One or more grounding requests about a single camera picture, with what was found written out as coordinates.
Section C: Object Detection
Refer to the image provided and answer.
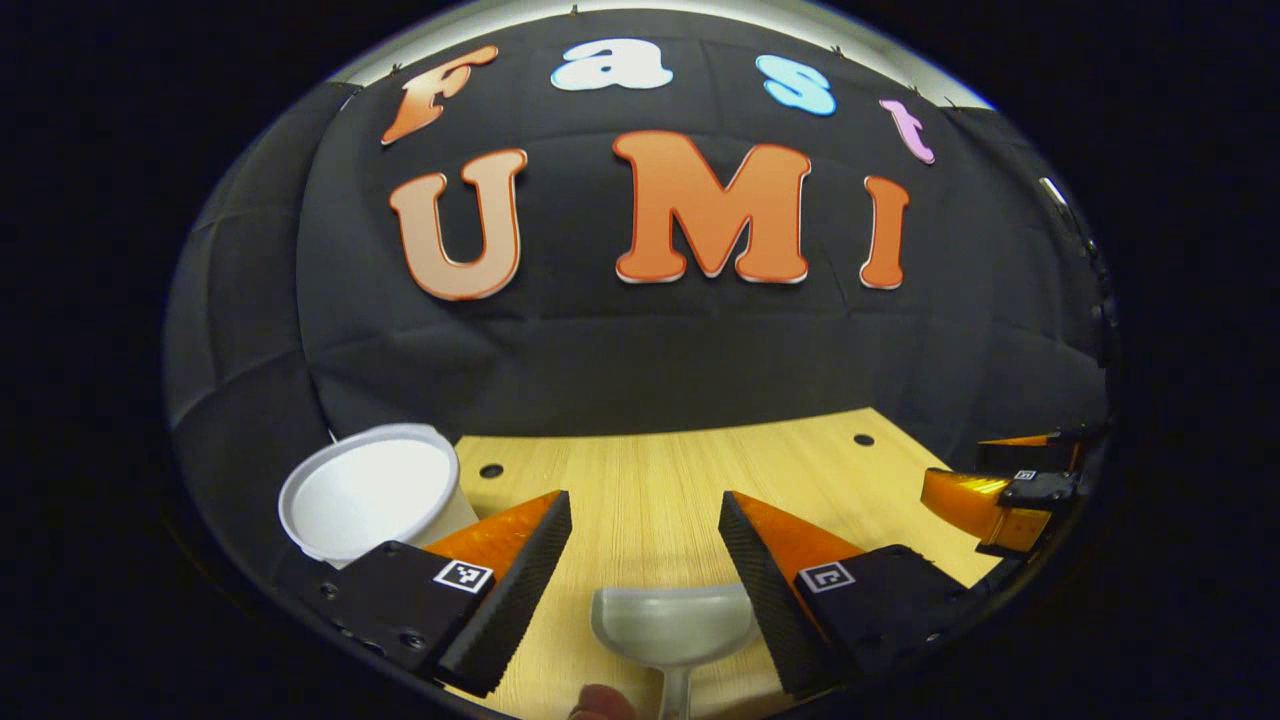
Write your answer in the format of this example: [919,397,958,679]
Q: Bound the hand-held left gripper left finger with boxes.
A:
[300,490,574,699]

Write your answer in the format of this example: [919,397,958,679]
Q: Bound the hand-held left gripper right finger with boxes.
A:
[718,490,986,699]

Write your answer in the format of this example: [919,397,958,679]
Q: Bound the white plastic dustpan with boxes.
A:
[590,583,758,720]

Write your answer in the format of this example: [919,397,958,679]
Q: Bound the white ribbed garbage bin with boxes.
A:
[278,423,481,569]

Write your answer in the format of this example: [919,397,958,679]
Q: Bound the wooden desktop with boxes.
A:
[440,407,1001,720]

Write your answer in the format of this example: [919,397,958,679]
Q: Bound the black backdrop cloth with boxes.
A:
[163,8,1116,601]

